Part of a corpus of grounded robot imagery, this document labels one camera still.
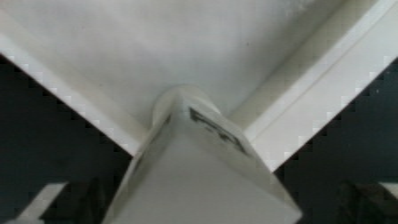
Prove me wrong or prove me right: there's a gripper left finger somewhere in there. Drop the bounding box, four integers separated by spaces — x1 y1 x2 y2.
16 182 68 224

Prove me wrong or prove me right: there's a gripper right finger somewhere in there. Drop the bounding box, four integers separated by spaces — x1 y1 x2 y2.
380 182 398 200

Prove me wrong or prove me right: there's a white square table top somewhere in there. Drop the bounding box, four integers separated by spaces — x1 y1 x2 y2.
0 0 398 167

